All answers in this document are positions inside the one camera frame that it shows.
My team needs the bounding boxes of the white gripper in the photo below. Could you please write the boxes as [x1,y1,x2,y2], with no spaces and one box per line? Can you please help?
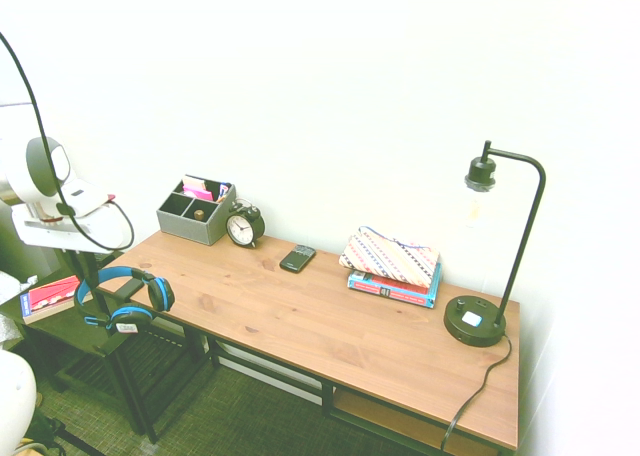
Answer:
[10,204,127,290]

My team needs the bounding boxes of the blue black headphones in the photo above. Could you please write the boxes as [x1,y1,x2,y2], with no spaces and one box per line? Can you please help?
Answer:
[73,265,177,337]

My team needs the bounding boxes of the black headphone hook clamp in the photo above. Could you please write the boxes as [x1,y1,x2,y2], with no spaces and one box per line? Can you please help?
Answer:
[92,279,152,358]

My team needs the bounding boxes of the red book with blue spine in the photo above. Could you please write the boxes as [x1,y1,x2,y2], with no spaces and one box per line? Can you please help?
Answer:
[19,274,84,326]

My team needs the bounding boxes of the dark side table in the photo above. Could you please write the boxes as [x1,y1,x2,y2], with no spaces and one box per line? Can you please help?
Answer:
[0,248,217,445]

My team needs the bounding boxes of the white crumpled plastic bag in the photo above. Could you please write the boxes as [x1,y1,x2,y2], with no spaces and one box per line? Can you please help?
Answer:
[0,269,41,303]

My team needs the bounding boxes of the grey fabric organizer box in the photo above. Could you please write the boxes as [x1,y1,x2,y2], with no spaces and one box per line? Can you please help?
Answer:
[156,174,238,248]

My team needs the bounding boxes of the pink sticky notes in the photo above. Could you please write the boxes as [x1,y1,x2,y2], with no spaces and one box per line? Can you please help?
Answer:
[182,184,215,203]

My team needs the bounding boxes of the black twin-bell alarm clock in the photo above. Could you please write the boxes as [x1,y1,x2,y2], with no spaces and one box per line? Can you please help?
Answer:
[225,198,266,250]

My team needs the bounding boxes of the dark stand base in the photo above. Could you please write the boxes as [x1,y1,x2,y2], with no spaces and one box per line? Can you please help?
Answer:
[24,409,67,456]

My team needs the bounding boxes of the black smartphone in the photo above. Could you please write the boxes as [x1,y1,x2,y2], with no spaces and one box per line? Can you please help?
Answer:
[278,244,317,275]

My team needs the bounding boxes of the striped patterned fabric pouch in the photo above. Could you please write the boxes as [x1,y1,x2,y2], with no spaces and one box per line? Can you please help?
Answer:
[338,225,441,290]

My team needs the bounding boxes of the red cover book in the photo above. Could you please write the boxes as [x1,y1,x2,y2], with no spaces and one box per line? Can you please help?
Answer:
[347,269,434,300]

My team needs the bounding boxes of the wooden under-desk shelf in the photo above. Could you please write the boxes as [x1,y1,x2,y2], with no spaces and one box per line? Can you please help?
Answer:
[331,388,502,456]

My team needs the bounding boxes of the light blue book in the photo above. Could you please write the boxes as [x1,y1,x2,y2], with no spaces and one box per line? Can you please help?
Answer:
[348,263,445,309]

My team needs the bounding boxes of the black desk lamp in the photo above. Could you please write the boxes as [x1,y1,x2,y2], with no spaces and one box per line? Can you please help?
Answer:
[443,139,547,349]

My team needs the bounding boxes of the clear glass light bulb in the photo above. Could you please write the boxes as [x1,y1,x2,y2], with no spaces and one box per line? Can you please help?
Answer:
[462,178,489,228]

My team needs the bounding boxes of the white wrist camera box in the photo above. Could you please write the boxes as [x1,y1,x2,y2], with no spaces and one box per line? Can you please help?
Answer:
[54,184,117,218]

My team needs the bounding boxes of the black metal desk frame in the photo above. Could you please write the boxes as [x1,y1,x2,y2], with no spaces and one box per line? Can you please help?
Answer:
[92,280,516,456]

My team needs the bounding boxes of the black lamp power cable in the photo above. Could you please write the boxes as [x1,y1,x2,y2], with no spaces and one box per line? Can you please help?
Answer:
[439,332,514,453]

